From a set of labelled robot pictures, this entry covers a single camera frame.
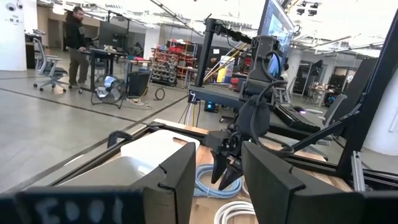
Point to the shelf with red bins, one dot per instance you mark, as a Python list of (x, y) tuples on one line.
[(164, 68)]

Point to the black desk monitor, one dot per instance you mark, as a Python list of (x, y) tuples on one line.
[(112, 34)]

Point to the metal floor fan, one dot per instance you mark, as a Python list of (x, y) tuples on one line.
[(107, 90)]

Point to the black rig frame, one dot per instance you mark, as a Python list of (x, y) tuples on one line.
[(373, 93)]

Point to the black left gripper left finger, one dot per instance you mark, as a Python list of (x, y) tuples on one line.
[(174, 193)]

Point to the grey office chair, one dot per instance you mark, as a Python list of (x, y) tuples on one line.
[(46, 67)]

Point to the black clamp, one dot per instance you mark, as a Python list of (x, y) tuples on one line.
[(119, 134)]

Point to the white plastic bin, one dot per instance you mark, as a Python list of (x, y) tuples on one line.
[(155, 146)]

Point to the black monitor stand post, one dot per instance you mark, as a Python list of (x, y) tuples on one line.
[(206, 53)]

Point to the black standing desk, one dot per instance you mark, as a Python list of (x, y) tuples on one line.
[(105, 53)]

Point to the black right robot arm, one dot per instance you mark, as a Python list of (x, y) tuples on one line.
[(245, 118)]

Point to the grey cart platform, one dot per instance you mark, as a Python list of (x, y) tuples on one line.
[(217, 95)]

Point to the black computer tower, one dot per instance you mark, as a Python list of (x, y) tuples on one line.
[(138, 82)]

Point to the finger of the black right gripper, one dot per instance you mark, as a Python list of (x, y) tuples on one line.
[(217, 168), (231, 175)]

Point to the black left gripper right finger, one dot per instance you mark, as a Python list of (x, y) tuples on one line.
[(273, 199)]

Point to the black keyboard tray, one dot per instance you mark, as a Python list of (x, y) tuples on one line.
[(295, 121)]

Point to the large black monitor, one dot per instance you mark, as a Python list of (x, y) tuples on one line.
[(276, 25)]

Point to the beige plastic bin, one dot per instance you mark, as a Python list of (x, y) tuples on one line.
[(109, 174)]

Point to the aluminium bracket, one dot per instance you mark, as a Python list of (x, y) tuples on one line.
[(357, 171)]

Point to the person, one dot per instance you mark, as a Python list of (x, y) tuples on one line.
[(74, 34)]

